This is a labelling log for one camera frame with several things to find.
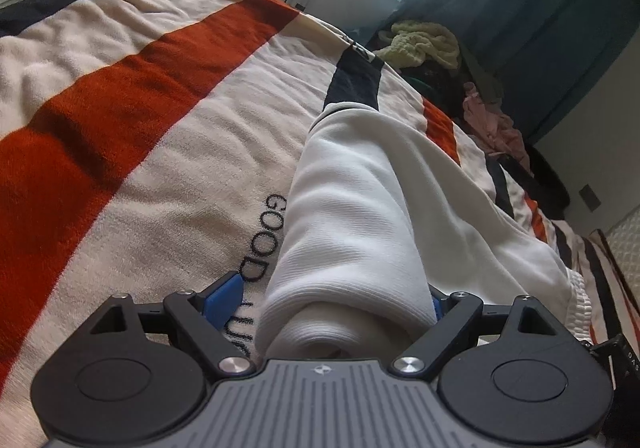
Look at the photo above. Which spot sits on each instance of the dark clothes pile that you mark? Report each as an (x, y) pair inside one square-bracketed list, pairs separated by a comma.
[(445, 90)]

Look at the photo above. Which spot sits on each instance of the striped orange navy blanket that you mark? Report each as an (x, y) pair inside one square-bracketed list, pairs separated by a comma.
[(151, 145)]

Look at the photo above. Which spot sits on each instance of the white sweatpants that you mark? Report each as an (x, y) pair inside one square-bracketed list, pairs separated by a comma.
[(378, 217)]

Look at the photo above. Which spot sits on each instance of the right teal curtain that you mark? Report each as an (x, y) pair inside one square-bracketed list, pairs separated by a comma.
[(547, 54)]

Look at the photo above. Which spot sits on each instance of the pink garment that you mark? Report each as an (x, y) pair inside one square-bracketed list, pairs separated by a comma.
[(492, 130)]

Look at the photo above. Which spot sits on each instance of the yellow-green fluffy garment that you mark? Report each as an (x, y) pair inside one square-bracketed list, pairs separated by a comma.
[(411, 43)]

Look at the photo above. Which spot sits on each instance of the wall power socket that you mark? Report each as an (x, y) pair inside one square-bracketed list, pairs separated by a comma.
[(590, 198)]

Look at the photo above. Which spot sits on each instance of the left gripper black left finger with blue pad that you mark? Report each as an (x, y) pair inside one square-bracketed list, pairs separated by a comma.
[(196, 322)]

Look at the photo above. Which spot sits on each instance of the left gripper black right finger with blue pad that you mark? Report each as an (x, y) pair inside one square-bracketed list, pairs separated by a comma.
[(456, 331)]

